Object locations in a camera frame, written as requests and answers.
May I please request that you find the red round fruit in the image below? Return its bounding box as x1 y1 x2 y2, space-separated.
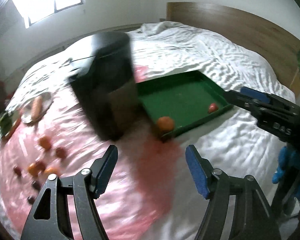
35 160 46 172

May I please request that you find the blue gloved right hand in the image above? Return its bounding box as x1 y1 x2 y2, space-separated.
272 144 300 206

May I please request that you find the orange tangerine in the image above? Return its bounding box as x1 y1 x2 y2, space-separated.
38 135 52 151

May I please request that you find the large orange mandarin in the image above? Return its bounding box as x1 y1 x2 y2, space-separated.
156 116 175 133

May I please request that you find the black cylindrical trash bin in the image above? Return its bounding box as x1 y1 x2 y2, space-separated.
66 31 142 141

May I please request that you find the green leafy vegetable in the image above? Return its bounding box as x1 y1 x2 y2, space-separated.
0 111 13 136

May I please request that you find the dark red tomato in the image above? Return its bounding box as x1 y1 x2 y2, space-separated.
55 147 67 160

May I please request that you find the pink plastic sheet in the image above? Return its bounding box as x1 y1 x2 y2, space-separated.
0 66 184 239

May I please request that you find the wooden headboard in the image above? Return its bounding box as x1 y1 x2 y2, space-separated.
166 2 300 96

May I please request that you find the small red fruit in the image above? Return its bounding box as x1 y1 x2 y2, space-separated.
13 165 22 177

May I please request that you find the silver metal plate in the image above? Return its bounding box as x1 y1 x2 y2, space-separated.
21 92 53 125

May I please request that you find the dark purple plum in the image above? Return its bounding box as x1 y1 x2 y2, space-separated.
31 180 42 192

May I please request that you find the small dark berry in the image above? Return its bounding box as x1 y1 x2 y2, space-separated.
27 196 36 205

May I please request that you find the red apple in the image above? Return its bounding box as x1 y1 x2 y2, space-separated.
208 103 219 114

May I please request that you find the green square tray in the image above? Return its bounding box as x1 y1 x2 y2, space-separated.
136 70 233 141

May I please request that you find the small orange fruit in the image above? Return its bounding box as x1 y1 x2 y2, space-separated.
27 163 40 178

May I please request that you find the orange tray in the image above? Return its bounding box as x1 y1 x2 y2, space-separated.
2 116 21 141

